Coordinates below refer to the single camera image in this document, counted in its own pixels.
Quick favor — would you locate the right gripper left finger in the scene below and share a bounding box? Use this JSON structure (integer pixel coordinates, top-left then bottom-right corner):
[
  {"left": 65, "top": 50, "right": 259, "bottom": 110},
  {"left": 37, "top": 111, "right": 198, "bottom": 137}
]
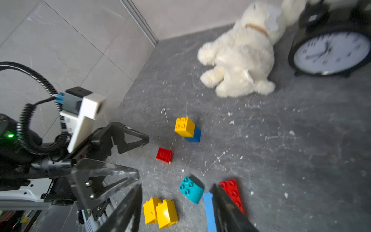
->
[{"left": 97, "top": 184, "right": 143, "bottom": 232}]

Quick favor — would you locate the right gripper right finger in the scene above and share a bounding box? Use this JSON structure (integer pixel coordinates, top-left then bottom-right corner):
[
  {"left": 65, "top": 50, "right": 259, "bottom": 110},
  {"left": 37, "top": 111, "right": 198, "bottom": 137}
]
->
[{"left": 210, "top": 184, "right": 259, "bottom": 232}]

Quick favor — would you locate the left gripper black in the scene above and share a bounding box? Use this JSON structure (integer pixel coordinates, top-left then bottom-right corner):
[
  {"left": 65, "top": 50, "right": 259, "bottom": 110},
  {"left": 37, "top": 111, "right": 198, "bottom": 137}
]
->
[{"left": 30, "top": 122, "right": 149, "bottom": 220}]

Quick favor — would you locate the long red lego brick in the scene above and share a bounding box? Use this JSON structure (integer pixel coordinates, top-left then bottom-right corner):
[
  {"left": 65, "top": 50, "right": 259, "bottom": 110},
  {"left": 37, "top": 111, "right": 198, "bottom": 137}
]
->
[{"left": 219, "top": 179, "right": 245, "bottom": 214}]

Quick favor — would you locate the teal lego brick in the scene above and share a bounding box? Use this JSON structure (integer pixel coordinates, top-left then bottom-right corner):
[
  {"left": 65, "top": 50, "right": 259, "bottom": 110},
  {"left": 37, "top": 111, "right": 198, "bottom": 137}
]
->
[{"left": 179, "top": 177, "right": 204, "bottom": 204}]

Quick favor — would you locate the small blue lego brick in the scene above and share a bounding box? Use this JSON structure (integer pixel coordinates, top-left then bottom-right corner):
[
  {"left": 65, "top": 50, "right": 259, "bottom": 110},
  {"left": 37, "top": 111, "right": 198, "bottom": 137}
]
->
[{"left": 184, "top": 126, "right": 201, "bottom": 143}]

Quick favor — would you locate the yellow lego brick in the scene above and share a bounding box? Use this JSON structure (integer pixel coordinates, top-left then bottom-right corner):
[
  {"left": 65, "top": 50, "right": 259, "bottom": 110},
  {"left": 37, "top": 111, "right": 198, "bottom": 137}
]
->
[
  {"left": 156, "top": 200, "right": 179, "bottom": 229},
  {"left": 144, "top": 198, "right": 161, "bottom": 225},
  {"left": 174, "top": 118, "right": 196, "bottom": 137}
]

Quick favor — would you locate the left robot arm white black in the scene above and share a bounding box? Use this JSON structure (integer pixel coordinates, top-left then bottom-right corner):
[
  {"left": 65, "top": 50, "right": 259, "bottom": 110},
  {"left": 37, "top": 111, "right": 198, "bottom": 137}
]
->
[{"left": 1, "top": 114, "right": 149, "bottom": 210}]

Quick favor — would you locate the long blue lego brick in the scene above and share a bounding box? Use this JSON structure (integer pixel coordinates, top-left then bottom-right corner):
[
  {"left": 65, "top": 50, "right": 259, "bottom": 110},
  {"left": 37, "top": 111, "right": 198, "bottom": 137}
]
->
[{"left": 203, "top": 192, "right": 217, "bottom": 232}]

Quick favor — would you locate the small red lego brick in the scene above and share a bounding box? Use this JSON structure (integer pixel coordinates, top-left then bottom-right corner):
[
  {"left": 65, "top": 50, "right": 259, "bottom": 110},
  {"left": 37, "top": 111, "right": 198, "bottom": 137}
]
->
[{"left": 156, "top": 148, "right": 173, "bottom": 164}]

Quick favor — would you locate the white plush dog toy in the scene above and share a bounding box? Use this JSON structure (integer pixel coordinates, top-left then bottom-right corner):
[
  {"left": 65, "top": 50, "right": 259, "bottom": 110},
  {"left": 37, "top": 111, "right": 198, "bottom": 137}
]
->
[{"left": 197, "top": 1, "right": 308, "bottom": 98}]

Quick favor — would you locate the black alarm clock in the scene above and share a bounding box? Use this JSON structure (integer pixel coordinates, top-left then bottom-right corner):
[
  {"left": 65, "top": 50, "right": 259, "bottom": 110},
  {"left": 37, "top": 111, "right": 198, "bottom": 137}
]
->
[{"left": 288, "top": 1, "right": 371, "bottom": 77}]

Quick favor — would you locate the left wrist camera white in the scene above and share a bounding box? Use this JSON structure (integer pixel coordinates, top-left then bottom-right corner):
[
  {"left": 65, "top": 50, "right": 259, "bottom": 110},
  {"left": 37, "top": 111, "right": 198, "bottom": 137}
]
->
[{"left": 56, "top": 87, "right": 106, "bottom": 153}]

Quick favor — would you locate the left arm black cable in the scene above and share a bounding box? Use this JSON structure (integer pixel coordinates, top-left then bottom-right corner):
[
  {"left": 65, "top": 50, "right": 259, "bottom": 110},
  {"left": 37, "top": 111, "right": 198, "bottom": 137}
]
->
[{"left": 0, "top": 61, "right": 71, "bottom": 156}]

